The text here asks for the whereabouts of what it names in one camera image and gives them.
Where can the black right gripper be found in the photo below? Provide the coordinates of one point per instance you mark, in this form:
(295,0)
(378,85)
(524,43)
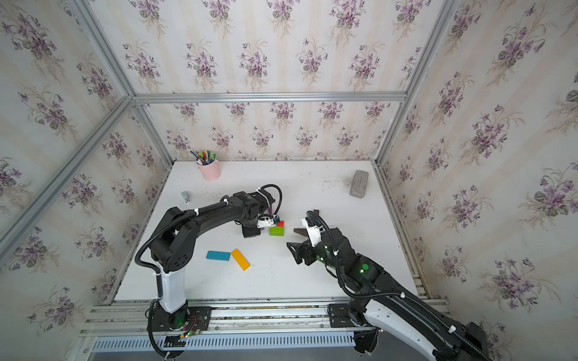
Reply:
(299,255)

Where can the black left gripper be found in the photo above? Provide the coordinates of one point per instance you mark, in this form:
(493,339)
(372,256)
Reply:
(250,234)

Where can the green rectangular block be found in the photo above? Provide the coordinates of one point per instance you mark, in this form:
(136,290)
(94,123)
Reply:
(276,231)

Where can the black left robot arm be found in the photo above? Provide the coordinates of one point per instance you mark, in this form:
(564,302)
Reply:
(170,248)

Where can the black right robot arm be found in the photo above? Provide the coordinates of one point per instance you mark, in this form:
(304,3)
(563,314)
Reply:
(379,303)

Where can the yellow rectangular block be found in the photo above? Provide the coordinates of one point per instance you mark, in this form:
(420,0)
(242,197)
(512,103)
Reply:
(240,260)

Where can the teal rectangular block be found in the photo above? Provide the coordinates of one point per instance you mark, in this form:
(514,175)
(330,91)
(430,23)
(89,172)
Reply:
(218,256)

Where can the pink pen cup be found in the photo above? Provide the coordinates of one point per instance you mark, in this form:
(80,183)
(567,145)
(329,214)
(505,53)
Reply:
(210,172)

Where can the small grey white object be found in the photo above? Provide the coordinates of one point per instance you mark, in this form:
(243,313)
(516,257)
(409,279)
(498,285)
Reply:
(186,197)

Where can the colourful pens bundle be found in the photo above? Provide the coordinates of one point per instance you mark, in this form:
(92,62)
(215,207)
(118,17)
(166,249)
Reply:
(203,158)

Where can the grey rectangular stone block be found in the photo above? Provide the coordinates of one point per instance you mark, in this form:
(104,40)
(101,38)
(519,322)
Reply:
(359,184)

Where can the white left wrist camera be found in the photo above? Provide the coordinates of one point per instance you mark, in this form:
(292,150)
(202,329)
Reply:
(268,221)

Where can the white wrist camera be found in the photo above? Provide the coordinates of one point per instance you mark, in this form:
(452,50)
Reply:
(268,221)
(314,231)

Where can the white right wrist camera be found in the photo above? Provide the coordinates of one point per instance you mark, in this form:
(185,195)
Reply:
(314,231)

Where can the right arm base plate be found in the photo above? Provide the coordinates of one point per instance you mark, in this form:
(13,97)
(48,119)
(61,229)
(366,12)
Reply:
(344,315)

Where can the aluminium mounting rail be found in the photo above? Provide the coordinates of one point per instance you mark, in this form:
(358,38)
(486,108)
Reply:
(227,316)

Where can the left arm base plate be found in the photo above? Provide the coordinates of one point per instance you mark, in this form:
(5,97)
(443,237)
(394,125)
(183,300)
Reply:
(186,320)

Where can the white slotted cable duct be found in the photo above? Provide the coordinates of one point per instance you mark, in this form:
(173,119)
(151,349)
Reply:
(247,341)

